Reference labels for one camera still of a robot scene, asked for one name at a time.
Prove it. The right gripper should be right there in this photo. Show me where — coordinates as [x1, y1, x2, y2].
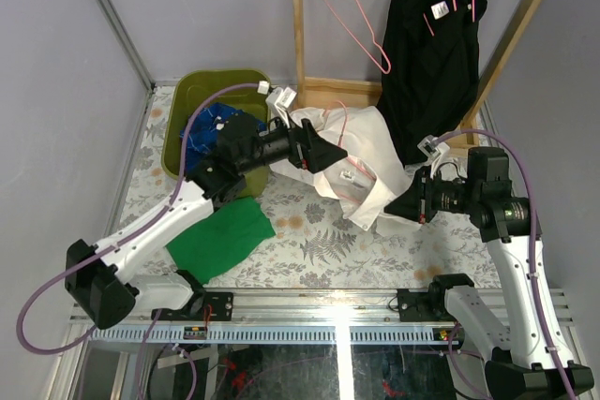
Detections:
[384, 164, 480, 224]

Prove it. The pink hanger of white shirt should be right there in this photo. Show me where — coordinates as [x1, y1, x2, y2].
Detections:
[322, 100, 379, 207]

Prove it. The white shirt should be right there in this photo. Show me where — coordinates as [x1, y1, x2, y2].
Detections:
[271, 107, 420, 236]

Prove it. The blue plaid shirt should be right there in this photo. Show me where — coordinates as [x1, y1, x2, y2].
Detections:
[179, 102, 244, 173]

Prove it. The pink wire hanger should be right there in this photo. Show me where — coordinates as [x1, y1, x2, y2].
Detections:
[321, 0, 392, 75]

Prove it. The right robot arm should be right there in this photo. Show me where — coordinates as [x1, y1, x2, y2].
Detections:
[385, 147, 594, 399]

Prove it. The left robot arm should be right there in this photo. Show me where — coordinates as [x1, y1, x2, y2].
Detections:
[65, 113, 348, 330]

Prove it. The wooden clothes rack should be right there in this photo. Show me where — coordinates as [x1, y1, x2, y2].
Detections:
[292, 0, 542, 129]

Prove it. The floral table mat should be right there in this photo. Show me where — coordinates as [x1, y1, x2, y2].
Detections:
[114, 87, 500, 289]

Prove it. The green cloth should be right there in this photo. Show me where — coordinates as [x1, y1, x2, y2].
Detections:
[166, 198, 275, 285]

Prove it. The olive green plastic basket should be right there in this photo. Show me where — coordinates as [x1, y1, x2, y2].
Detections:
[162, 68, 269, 180]

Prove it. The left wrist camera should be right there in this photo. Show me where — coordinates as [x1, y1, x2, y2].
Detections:
[257, 81, 297, 127]

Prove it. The aluminium rail frame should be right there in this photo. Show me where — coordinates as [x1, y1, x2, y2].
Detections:
[44, 286, 589, 399]

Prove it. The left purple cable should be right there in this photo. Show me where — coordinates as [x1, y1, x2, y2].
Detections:
[16, 82, 263, 355]

